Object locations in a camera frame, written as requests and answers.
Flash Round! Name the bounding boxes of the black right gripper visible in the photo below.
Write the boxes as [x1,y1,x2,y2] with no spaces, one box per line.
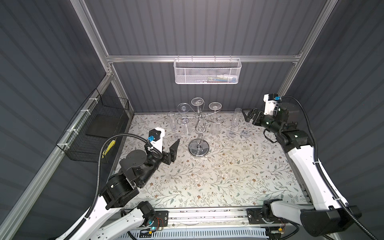
[241,107,280,136]

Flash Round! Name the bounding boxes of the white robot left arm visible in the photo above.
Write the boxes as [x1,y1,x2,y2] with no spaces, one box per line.
[58,128,180,240]

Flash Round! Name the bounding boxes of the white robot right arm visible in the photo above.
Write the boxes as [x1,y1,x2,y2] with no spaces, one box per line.
[242,94,376,240]

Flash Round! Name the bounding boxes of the chrome wine glass rack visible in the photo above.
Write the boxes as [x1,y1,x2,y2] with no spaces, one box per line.
[188,113,212,158]

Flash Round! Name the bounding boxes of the items in white basket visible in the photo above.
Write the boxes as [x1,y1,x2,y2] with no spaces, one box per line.
[195,75,238,84]

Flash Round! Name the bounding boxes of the yellow black tool in basket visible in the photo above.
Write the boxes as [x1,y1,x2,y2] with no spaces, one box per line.
[102,140,116,159]

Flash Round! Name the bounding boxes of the black pad in basket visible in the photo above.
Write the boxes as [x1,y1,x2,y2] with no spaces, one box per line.
[86,115,122,139]

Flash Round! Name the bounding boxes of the white ventilated cover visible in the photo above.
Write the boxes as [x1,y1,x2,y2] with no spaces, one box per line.
[131,227,270,240]

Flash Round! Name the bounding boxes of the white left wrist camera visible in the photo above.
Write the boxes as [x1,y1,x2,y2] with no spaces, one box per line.
[148,127,165,153]

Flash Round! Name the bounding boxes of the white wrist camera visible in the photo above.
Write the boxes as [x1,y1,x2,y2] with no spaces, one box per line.
[263,94,281,117]
[148,127,165,153]

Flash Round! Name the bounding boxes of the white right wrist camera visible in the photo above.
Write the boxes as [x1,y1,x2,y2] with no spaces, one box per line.
[263,94,281,117]

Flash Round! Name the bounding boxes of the white wire mesh basket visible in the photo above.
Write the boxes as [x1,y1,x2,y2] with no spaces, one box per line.
[173,57,242,85]

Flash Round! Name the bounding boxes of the black wire basket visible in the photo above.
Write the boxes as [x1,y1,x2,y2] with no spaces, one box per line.
[57,91,130,163]

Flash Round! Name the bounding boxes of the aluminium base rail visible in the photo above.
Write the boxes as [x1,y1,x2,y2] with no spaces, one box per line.
[86,205,319,230]

